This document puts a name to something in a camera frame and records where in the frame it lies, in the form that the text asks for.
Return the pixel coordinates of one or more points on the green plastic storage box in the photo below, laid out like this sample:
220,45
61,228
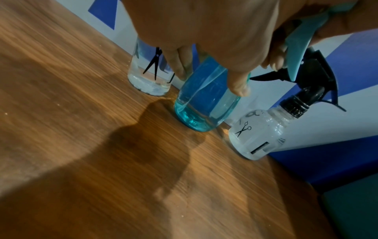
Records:
354,210

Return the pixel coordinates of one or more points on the clear spray bottle black sprayer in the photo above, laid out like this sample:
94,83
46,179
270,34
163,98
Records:
150,79
260,137

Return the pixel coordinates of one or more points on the person's left hand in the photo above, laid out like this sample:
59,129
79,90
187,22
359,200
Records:
206,28

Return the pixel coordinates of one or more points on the person's right hand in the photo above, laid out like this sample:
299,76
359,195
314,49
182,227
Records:
339,21

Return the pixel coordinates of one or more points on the teal spray bottle blue sprayer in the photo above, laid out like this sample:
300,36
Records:
206,105

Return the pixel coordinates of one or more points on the blue banner with white print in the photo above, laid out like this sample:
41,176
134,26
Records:
354,70

